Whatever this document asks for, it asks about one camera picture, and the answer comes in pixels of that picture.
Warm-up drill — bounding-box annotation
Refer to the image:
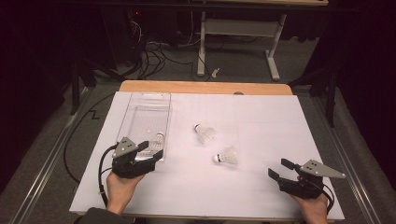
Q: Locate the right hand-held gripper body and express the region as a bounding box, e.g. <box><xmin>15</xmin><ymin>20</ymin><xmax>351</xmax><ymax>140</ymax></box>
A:
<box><xmin>276</xmin><ymin>159</ymin><xmax>347</xmax><ymax>200</ymax></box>

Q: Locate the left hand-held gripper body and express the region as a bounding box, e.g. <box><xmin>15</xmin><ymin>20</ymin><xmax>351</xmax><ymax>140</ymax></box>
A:
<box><xmin>111</xmin><ymin>136</ymin><xmax>157</xmax><ymax>179</ymax></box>

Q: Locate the white shuttlecock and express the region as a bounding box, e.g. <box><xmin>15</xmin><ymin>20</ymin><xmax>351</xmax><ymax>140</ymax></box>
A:
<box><xmin>212</xmin><ymin>145</ymin><xmax>239</xmax><ymax>166</ymax></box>
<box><xmin>193</xmin><ymin>122</ymin><xmax>217</xmax><ymax>145</ymax></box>
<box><xmin>150</xmin><ymin>132</ymin><xmax>166</xmax><ymax>150</ymax></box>

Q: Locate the clear plastic tray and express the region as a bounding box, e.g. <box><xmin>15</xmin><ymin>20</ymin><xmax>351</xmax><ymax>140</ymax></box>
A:
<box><xmin>113</xmin><ymin>91</ymin><xmax>172</xmax><ymax>162</ymax></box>

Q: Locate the person's left hand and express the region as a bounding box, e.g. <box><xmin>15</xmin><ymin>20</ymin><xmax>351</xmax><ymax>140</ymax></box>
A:
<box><xmin>106</xmin><ymin>172</ymin><xmax>147</xmax><ymax>216</ymax></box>

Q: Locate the person's right hand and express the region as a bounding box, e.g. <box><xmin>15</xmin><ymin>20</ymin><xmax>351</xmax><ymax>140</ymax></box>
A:
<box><xmin>290</xmin><ymin>193</ymin><xmax>331</xmax><ymax>224</ymax></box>

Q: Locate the white table cover sheet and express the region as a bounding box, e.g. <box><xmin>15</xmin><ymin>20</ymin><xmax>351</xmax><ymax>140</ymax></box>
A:
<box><xmin>68</xmin><ymin>91</ymin><xmax>346</xmax><ymax>221</ymax></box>

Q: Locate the black metal stand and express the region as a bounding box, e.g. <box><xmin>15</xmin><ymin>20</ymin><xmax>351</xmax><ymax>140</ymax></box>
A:
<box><xmin>289</xmin><ymin>64</ymin><xmax>340</xmax><ymax>129</ymax></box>
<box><xmin>69</xmin><ymin>55</ymin><xmax>97</xmax><ymax>116</ymax></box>

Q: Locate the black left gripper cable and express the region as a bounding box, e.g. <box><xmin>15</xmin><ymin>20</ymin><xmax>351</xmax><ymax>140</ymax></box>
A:
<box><xmin>98</xmin><ymin>143</ymin><xmax>120</xmax><ymax>208</ymax></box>

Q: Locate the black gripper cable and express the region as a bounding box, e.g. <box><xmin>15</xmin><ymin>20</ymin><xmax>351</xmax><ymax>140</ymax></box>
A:
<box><xmin>320</xmin><ymin>183</ymin><xmax>336</xmax><ymax>216</ymax></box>
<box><xmin>98</xmin><ymin>143</ymin><xmax>120</xmax><ymax>208</ymax></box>

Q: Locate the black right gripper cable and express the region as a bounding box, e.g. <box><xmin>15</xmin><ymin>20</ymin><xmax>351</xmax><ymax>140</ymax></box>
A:
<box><xmin>320</xmin><ymin>183</ymin><xmax>336</xmax><ymax>216</ymax></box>

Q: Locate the metal floor rail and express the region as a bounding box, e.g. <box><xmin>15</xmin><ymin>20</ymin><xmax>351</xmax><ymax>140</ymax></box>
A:
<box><xmin>10</xmin><ymin>87</ymin><xmax>94</xmax><ymax>224</ymax></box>
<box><xmin>307</xmin><ymin>90</ymin><xmax>379</xmax><ymax>224</ymax></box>

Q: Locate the long black floor cable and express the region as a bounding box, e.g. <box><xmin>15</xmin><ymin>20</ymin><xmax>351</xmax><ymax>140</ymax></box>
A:
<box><xmin>63</xmin><ymin>91</ymin><xmax>117</xmax><ymax>185</ymax></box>

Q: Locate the tangle of black cables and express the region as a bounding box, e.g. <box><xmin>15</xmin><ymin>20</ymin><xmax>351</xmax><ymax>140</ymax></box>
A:
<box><xmin>124</xmin><ymin>40</ymin><xmax>200</xmax><ymax>80</ymax></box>

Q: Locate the white desk frame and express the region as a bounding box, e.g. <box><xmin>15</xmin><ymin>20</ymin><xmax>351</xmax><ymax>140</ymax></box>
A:
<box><xmin>196</xmin><ymin>0</ymin><xmax>330</xmax><ymax>82</ymax></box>

